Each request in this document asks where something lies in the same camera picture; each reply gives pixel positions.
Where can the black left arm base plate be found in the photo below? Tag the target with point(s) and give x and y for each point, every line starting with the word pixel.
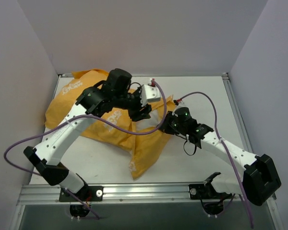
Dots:
pixel 87 194

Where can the white pillow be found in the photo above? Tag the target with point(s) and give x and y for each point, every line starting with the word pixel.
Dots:
pixel 146 125

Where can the yellow Mickey Mouse pillowcase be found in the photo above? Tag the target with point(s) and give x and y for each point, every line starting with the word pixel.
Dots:
pixel 144 148

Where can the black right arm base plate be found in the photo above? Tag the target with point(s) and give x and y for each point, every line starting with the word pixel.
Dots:
pixel 203 192

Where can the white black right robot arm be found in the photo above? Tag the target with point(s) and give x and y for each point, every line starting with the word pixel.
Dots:
pixel 257 177

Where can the aluminium frame rail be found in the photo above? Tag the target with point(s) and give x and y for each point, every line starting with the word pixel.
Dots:
pixel 240 115
pixel 113 193

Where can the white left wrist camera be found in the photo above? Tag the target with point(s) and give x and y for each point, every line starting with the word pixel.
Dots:
pixel 149 94

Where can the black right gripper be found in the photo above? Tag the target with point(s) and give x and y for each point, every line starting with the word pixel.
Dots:
pixel 169 123

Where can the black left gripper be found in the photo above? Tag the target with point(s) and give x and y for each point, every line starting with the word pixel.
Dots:
pixel 139 111

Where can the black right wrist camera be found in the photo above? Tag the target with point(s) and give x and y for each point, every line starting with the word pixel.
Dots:
pixel 182 115

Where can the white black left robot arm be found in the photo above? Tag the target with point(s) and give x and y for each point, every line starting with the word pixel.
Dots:
pixel 97 92

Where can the aluminium front frame rail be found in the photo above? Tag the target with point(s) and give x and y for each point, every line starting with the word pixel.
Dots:
pixel 113 193

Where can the aluminium right frame rail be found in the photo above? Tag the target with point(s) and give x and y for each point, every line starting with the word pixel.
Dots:
pixel 240 115

